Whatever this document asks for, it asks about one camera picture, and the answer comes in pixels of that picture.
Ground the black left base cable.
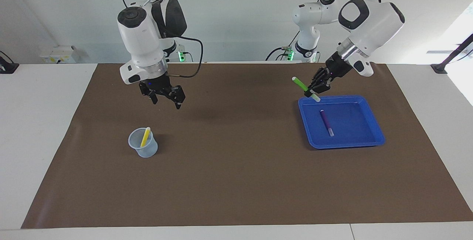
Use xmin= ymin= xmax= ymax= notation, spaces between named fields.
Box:
xmin=265 ymin=30 xmax=300 ymax=62

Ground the black angled stand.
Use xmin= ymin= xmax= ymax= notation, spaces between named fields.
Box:
xmin=431 ymin=33 xmax=473 ymax=74

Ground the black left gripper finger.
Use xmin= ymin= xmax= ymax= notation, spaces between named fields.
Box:
xmin=309 ymin=84 xmax=330 ymax=96
xmin=312 ymin=68 xmax=331 ymax=85

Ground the brown table mat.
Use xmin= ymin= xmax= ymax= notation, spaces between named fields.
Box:
xmin=21 ymin=62 xmax=473 ymax=229

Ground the purple pen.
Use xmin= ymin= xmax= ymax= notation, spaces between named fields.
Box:
xmin=320 ymin=110 xmax=334 ymax=137

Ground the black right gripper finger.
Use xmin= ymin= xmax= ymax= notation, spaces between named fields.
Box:
xmin=166 ymin=85 xmax=186 ymax=110
xmin=142 ymin=89 xmax=159 ymax=105

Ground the green pen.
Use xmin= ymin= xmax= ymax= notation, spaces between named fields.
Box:
xmin=292 ymin=76 xmax=321 ymax=103

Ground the small black table clamp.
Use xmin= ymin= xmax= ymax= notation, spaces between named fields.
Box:
xmin=0 ymin=51 xmax=20 ymax=74

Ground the white socket box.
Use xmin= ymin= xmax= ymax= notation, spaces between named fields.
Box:
xmin=40 ymin=45 xmax=81 ymax=64

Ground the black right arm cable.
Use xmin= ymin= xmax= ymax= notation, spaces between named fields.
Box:
xmin=166 ymin=35 xmax=204 ymax=79

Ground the blue plastic tray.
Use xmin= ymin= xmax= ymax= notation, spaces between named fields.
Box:
xmin=298 ymin=95 xmax=386 ymax=149

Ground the translucent plastic cup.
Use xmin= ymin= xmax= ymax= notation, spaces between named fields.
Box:
xmin=128 ymin=127 xmax=159 ymax=158

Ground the yellow pen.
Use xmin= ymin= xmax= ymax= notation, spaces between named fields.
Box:
xmin=140 ymin=127 xmax=151 ymax=148

